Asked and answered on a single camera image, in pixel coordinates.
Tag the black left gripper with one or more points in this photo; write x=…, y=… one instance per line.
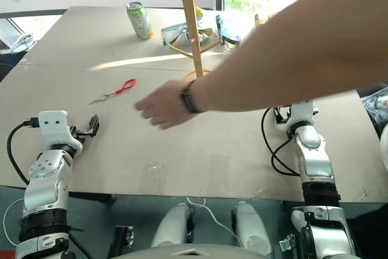
x=79, y=133

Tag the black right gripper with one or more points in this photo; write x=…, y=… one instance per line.
x=282, y=116

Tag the person's bare forearm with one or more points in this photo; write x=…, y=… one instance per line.
x=288, y=52

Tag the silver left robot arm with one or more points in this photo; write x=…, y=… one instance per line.
x=45, y=180

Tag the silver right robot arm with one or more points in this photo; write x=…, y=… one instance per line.
x=315, y=162

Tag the person's bare hand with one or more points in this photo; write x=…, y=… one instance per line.
x=163, y=104

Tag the black wristband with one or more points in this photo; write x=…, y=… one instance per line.
x=189, y=101

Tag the clear crumpled plastic bag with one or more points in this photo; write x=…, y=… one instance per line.
x=376, y=107

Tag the clear plastic bag with items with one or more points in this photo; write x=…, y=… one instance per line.
x=233, y=30

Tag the yellow bottle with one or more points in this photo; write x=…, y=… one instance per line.
x=256, y=19

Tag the white folded cloth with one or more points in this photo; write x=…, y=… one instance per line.
x=22, y=43

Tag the green drink can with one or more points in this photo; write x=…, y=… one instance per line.
x=141, y=21

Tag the white robot right leg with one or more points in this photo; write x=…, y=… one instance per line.
x=251, y=228

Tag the white robot leg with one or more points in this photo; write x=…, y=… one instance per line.
x=251, y=228
x=171, y=225

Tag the crumpled silver snack bag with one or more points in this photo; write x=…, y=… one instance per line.
x=179, y=36

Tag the white robot left leg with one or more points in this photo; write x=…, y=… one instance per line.
x=171, y=225

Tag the silver metal clamp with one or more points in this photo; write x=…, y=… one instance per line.
x=287, y=244

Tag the wooden mug tree stand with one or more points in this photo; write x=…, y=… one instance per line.
x=191, y=19

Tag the grey robot torso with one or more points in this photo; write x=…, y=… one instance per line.
x=191, y=251

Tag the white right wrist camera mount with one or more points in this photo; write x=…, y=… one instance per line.
x=301, y=110

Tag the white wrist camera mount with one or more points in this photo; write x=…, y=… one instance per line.
x=53, y=127
x=301, y=110

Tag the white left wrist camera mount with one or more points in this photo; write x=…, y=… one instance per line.
x=53, y=127

